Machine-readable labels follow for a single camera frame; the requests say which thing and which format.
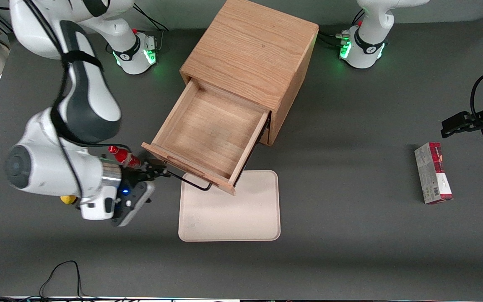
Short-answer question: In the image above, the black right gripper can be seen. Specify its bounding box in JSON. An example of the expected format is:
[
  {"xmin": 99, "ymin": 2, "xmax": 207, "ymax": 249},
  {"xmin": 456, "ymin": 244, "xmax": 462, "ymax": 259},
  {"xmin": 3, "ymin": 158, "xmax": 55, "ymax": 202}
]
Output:
[{"xmin": 121, "ymin": 161, "xmax": 170, "ymax": 185}]

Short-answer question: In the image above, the black metal drawer handle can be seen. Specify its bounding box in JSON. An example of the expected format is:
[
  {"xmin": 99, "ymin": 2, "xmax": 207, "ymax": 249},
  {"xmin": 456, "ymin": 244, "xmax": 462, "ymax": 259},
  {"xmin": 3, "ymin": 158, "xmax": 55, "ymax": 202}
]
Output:
[{"xmin": 164, "ymin": 168, "xmax": 216, "ymax": 192}]

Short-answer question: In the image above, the wooden drawer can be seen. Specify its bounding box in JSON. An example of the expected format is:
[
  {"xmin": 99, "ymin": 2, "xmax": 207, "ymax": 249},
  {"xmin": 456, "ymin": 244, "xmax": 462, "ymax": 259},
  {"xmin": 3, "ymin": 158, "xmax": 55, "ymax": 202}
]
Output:
[{"xmin": 141, "ymin": 79, "xmax": 272, "ymax": 196}]

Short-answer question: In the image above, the wooden drawer cabinet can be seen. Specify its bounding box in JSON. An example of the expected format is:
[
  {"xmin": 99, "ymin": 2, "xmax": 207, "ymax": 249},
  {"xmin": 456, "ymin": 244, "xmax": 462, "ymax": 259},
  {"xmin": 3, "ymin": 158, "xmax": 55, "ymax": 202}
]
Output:
[{"xmin": 179, "ymin": 0, "xmax": 320, "ymax": 147}]

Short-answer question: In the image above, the red cola bottle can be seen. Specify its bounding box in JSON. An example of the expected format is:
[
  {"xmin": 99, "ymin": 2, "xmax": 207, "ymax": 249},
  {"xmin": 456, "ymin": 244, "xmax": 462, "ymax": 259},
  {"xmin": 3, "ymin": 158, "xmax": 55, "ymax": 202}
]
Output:
[{"xmin": 108, "ymin": 145, "xmax": 142, "ymax": 169}]

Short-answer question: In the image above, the red plaid cardboard box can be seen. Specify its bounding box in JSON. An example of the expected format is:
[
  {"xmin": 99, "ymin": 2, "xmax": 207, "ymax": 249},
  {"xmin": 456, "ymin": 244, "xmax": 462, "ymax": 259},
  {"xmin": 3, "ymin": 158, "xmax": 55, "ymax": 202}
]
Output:
[{"xmin": 414, "ymin": 142, "xmax": 454, "ymax": 205}]

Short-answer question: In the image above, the cream plastic tray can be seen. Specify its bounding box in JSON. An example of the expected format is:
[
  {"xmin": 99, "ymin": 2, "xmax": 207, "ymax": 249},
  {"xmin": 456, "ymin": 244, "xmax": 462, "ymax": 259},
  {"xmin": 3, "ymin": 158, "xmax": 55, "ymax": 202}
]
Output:
[{"xmin": 178, "ymin": 169, "xmax": 281, "ymax": 242}]

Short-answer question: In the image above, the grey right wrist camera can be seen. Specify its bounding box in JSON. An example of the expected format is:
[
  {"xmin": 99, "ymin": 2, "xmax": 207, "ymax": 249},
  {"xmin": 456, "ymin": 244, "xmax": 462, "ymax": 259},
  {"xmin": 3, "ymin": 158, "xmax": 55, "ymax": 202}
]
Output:
[{"xmin": 113, "ymin": 180, "xmax": 156, "ymax": 227}]

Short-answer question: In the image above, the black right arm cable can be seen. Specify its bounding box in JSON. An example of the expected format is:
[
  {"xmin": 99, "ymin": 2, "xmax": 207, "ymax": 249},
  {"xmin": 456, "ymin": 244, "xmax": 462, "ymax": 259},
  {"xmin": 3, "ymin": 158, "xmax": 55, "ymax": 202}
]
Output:
[{"xmin": 21, "ymin": 0, "xmax": 133, "ymax": 202}]

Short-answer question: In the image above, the black cable loop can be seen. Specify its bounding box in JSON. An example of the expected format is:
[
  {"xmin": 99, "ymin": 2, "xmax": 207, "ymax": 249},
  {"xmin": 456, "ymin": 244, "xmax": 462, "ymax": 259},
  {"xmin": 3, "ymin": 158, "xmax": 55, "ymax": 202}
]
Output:
[{"xmin": 0, "ymin": 260, "xmax": 112, "ymax": 302}]

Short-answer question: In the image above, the black right base cable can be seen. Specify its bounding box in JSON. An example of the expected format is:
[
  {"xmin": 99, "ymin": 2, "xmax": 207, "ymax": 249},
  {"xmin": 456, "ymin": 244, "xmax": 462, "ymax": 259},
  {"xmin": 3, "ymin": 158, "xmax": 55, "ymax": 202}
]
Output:
[{"xmin": 132, "ymin": 3, "xmax": 169, "ymax": 52}]

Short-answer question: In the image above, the black base cable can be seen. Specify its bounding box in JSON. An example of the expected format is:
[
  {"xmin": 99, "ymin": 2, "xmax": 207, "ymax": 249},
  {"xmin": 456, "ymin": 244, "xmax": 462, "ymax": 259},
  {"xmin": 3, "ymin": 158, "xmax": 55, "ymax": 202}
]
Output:
[
  {"xmin": 317, "ymin": 8, "xmax": 366, "ymax": 49},
  {"xmin": 132, "ymin": 3, "xmax": 169, "ymax": 52}
]

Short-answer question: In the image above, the black left base cable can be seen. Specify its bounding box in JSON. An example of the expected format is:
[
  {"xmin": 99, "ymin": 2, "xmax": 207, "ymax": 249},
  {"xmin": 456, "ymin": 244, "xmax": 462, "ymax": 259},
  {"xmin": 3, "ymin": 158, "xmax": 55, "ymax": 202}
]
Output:
[{"xmin": 317, "ymin": 8, "xmax": 366, "ymax": 49}]

